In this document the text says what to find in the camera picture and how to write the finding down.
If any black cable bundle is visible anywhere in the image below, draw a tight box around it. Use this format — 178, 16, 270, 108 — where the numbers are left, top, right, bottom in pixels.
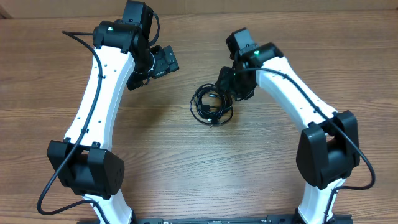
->
189, 83, 234, 128

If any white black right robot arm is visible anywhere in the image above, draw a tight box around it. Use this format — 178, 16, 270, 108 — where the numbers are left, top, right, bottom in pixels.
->
216, 28, 360, 223

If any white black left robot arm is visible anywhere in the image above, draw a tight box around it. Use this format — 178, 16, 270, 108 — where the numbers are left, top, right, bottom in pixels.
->
47, 1, 178, 223

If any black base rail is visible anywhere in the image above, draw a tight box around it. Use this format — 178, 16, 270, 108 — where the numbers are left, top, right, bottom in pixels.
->
77, 213, 354, 224

